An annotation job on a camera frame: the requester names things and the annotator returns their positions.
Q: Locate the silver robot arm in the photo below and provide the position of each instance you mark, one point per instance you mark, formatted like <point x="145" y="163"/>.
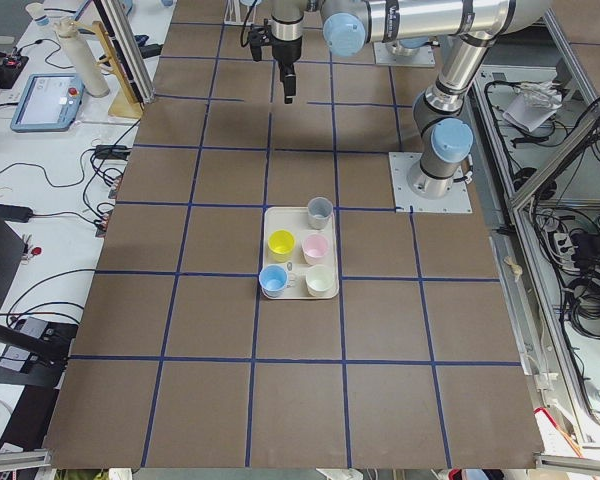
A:
<point x="473" y="26"/>
<point x="407" y="47"/>

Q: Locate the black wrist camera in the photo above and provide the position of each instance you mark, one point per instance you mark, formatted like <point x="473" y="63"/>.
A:
<point x="258" y="38"/>

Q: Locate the white wire cup rack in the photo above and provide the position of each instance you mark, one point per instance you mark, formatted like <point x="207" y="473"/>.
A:
<point x="236" y="11"/>

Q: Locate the light blue cup near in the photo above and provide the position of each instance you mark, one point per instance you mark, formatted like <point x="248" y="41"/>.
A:
<point x="273" y="280"/>

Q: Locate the cream white plastic cup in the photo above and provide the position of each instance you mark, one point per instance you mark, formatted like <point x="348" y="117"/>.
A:
<point x="319" y="280"/>

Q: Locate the white plastic tray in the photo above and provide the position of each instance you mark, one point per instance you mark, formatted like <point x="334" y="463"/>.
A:
<point x="295" y="220"/>

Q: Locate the white cylindrical bottle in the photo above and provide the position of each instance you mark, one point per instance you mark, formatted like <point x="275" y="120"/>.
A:
<point x="81" y="57"/>

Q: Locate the blue teach pendant tablet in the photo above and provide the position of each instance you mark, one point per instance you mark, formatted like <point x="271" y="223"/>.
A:
<point x="49" y="103"/>

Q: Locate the grey plastic cup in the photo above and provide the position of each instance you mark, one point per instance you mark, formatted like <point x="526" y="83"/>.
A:
<point x="319" y="210"/>

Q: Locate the pink plastic cup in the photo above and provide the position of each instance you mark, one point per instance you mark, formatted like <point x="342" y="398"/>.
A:
<point x="315" y="248"/>

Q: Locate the yellow plastic cup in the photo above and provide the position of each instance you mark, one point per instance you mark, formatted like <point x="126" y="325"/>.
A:
<point x="281" y="244"/>

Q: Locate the wooden mug tree stand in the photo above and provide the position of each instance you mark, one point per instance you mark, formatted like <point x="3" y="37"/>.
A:
<point x="125" y="103"/>

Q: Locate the aluminium frame post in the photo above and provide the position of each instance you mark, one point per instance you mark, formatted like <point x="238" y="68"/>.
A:
<point x="128" y="54"/>

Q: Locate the black power adapter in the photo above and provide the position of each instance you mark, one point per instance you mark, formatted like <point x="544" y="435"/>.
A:
<point x="14" y="213"/>

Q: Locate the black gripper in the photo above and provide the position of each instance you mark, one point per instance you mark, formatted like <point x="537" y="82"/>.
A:
<point x="286" y="51"/>

